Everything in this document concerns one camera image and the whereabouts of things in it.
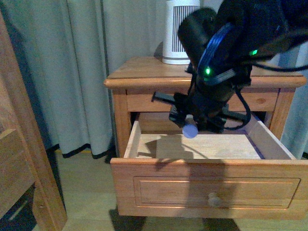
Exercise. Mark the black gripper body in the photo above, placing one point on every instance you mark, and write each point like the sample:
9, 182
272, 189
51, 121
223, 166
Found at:
208, 114

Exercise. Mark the white medicine bottle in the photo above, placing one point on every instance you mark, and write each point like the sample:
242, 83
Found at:
190, 129

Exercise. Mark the wooden drawer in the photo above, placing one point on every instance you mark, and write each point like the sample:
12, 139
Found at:
245, 173

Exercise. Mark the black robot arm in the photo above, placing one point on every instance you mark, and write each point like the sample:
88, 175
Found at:
223, 46

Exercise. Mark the wooden nightstand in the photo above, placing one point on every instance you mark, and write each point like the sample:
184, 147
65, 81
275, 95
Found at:
134, 83

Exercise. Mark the grey curtain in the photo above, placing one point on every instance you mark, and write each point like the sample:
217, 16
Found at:
65, 49

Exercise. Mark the wooden bed frame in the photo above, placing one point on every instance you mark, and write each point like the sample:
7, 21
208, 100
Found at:
23, 159

